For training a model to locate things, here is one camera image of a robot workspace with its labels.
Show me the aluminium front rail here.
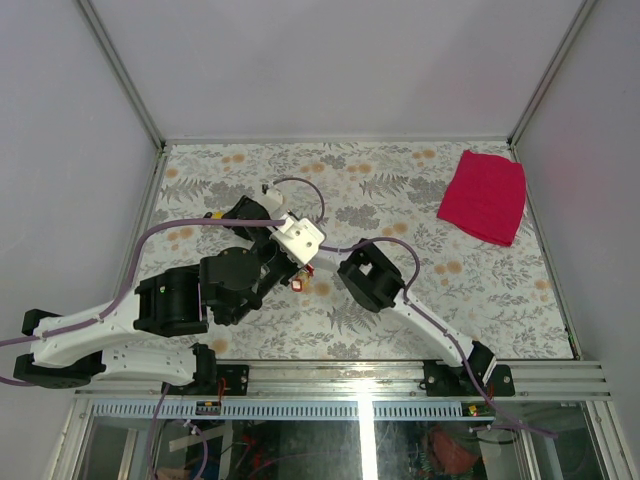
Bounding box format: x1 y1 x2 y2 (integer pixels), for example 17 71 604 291
70 360 612 425

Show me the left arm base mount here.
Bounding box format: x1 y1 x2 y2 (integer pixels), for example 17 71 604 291
162 343 250 397

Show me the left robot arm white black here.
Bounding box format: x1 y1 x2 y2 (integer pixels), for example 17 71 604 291
13 240 319 395

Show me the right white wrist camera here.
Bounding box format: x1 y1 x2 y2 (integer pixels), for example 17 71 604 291
258 184 284 214

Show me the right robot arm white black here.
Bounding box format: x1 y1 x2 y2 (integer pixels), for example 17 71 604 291
201 196 497 396

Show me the red folded cloth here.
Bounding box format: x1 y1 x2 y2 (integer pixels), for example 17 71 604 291
437 150 526 247

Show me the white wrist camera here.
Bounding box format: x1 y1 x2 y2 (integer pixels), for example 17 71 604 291
258 184 284 214
271 214 326 267

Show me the red window key tag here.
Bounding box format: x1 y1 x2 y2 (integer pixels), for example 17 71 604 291
291 279 305 292

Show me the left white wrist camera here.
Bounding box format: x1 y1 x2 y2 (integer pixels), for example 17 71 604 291
271 214 326 267

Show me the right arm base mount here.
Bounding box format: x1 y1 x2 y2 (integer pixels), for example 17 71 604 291
418 360 515 398

